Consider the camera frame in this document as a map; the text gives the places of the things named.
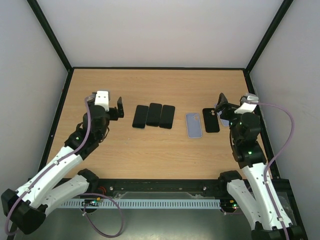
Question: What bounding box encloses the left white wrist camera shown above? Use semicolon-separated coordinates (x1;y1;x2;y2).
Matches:
87;90;110;112

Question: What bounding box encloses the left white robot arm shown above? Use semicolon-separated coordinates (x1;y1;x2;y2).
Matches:
0;91;124;236

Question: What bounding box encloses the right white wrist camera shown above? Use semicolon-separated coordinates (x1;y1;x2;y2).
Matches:
234;93;259;115

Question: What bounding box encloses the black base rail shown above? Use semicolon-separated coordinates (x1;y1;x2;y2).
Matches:
85;178;233;199

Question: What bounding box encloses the black phone case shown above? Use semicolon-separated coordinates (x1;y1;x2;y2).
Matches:
202;108;220;133

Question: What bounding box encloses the black metal frame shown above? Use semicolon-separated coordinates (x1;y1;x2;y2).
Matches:
26;0;308;240

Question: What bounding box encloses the lilac phone case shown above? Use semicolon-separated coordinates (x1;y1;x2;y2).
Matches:
217;111;229;127

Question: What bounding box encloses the grey slotted cable duct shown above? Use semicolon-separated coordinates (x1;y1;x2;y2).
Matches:
60;198;221;210

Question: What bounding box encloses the black bare phone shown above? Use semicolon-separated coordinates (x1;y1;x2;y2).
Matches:
132;105;149;129

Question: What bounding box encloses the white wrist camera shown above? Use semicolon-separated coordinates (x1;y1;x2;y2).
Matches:
234;93;259;115
87;90;110;112

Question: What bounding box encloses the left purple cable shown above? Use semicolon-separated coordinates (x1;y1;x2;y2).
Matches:
4;92;125;237

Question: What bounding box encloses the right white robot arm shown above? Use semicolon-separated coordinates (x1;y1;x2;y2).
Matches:
215;93;304;240

